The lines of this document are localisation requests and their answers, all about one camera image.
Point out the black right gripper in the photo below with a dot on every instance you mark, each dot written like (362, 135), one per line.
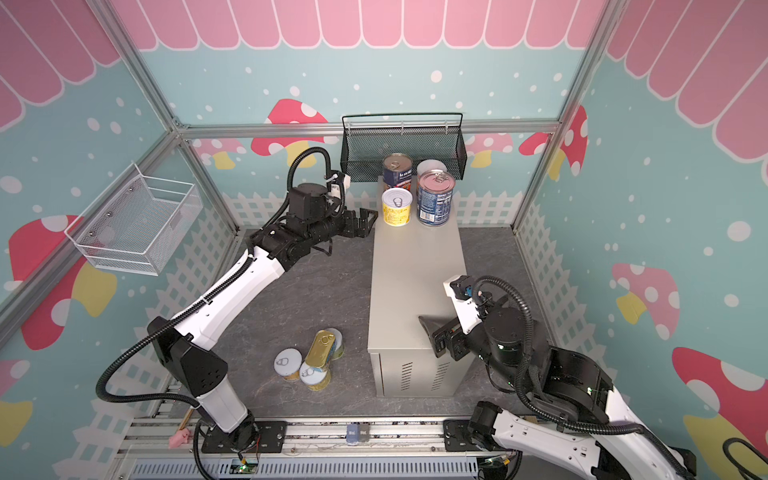
(448, 341)

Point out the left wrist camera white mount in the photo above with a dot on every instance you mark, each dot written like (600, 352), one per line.
(338, 184)

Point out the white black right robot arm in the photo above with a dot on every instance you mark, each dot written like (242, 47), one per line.
(575, 418)

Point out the blue label tin can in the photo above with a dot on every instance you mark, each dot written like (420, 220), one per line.
(435, 193)

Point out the green can white lid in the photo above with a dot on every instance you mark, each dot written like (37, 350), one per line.
(338, 345)

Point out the orange green plastic-lid can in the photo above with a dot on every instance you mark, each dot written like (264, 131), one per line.
(429, 165)

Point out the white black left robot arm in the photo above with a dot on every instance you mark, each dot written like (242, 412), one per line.
(183, 344)

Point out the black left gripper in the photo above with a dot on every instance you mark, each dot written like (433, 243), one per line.
(351, 230)

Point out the white slotted cable duct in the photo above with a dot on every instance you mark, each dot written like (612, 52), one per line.
(349, 468)

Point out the small blue device on rail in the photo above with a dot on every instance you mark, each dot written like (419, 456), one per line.
(357, 433)

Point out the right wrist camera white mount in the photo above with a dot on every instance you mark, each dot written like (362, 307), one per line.
(459, 289)

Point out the grey metal cabinet counter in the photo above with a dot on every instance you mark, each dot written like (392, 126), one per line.
(410, 265)

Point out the pink object on rail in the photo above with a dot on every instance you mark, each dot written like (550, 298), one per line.
(179, 438)

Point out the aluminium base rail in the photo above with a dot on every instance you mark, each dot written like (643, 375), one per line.
(325, 437)

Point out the gold rectangular spam tin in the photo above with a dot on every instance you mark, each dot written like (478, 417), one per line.
(321, 350)

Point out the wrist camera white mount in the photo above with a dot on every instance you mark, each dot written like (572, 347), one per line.
(338, 184)
(459, 289)

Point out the white wire mesh basket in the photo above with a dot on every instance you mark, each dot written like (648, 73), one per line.
(137, 226)

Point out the dark blue red label can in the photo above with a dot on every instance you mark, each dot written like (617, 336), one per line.
(397, 171)

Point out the black wire mesh basket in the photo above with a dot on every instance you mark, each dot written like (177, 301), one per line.
(369, 138)

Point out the wooden mallet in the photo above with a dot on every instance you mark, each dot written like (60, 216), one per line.
(186, 418)

